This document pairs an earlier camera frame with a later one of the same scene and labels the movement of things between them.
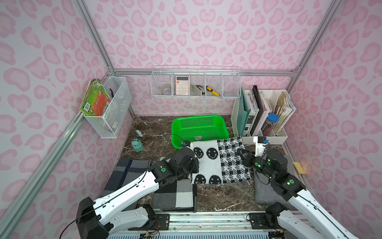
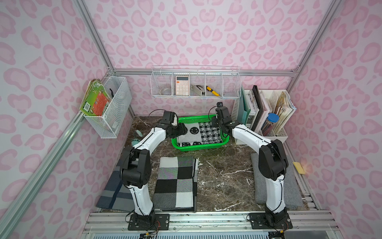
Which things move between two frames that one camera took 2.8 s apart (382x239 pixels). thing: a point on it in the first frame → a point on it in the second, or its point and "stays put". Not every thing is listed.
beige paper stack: (284, 108) stays put
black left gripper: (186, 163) → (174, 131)
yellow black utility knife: (213, 92) stays put
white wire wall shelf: (192, 81) stays put
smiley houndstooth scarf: (220, 162) → (200, 133)
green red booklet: (96, 99) stays put
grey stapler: (198, 89) stays put
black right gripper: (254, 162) → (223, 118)
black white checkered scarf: (178, 195) stays put
